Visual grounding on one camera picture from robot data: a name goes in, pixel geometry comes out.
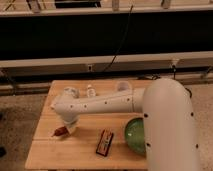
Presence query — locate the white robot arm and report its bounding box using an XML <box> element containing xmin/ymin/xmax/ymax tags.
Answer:
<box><xmin>51</xmin><ymin>78</ymin><xmax>202</xmax><ymax>171</ymax></box>

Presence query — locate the white tube bottle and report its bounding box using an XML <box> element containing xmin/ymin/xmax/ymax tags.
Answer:
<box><xmin>87</xmin><ymin>84</ymin><xmax>96</xmax><ymax>98</ymax></box>

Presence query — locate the red chocolate bar box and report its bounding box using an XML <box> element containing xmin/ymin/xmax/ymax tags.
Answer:
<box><xmin>96</xmin><ymin>130</ymin><xmax>114</xmax><ymax>157</ymax></box>

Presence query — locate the green bowl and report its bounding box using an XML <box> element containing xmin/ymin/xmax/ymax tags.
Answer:
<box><xmin>124</xmin><ymin>118</ymin><xmax>146</xmax><ymax>155</ymax></box>

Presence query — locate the clear plastic cup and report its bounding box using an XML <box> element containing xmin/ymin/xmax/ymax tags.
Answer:
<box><xmin>116</xmin><ymin>81</ymin><xmax>129</xmax><ymax>91</ymax></box>

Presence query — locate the wall power outlet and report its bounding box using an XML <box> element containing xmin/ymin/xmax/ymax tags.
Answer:
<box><xmin>88</xmin><ymin>65</ymin><xmax>93</xmax><ymax>72</ymax></box>

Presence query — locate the black cable by table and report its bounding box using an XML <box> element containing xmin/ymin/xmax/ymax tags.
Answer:
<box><xmin>138</xmin><ymin>64</ymin><xmax>213</xmax><ymax>99</ymax></box>

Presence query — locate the black hanging cable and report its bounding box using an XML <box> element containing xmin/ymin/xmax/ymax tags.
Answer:
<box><xmin>101</xmin><ymin>4</ymin><xmax>135</xmax><ymax>73</ymax></box>

